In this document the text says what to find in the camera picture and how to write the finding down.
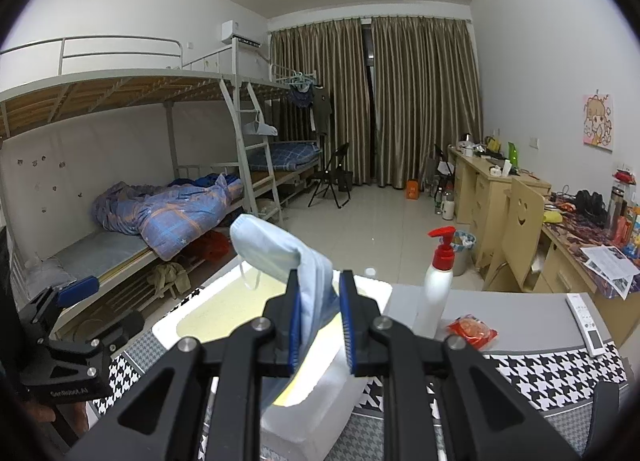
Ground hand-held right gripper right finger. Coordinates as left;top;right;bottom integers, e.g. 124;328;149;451
339;268;583;461

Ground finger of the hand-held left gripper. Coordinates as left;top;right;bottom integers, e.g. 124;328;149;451
47;310;146;350
20;276;100;337

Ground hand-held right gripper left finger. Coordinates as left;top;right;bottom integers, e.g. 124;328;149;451
62;268;303;461

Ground blue face mask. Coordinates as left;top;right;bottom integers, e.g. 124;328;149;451
229;214;342;409

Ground white foam box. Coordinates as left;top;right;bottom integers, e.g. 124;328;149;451
152;261;393;457

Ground person's left hand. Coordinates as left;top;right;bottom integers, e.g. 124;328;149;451
21;400;90;442

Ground khaki clothes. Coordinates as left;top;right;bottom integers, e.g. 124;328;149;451
147;261;191;299

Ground white pump bottle red cap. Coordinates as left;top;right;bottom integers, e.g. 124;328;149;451
414;226;457;339

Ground red cloth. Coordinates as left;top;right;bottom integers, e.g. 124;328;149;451
192;231;233;262

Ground blue plaid quilt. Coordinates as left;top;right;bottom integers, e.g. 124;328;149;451
91;174;246;262

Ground red snack packet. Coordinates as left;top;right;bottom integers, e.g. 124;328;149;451
446;315;499;351

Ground trash bin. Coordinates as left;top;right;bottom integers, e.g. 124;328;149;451
450;230;477;276

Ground white metal bunk bed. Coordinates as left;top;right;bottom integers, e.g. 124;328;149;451
220;36;326;212
0;36;286;342

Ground black folding chair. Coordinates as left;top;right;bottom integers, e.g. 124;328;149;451
307;142;353;209

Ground blue plaid bed sheet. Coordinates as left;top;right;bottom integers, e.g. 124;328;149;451
250;140;323;172

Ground light wooden desk with drawers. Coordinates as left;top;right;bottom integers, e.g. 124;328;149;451
447;144;551;267

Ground houndstooth tablecloth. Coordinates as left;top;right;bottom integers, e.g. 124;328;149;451
87;283;633;461

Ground wooden chair smiley cutout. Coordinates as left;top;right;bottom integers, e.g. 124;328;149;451
482;176;546;292

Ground hanging dark clothes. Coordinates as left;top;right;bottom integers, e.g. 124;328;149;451
287;71;333;137

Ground light wooden desk patterned cover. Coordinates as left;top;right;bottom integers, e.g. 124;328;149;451
532;196;640;347

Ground brown curtain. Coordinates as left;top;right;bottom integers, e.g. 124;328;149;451
270;16;483;189

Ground white remote control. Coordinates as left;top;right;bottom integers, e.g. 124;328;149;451
565;292;608;358

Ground printed paper sheets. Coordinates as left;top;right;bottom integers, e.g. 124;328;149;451
580;243;640;299

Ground black headphones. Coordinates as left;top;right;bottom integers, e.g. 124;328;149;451
574;190;608;222

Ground white air conditioner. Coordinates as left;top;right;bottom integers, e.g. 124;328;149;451
220;20;263;49

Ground dark tall bottle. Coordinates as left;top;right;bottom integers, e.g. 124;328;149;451
609;186;626;232

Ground cluster of toiletry bottles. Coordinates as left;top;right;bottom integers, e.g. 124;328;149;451
615;201;640;254

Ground cartoon wall poster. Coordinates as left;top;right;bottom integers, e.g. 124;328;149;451
581;90;615;153

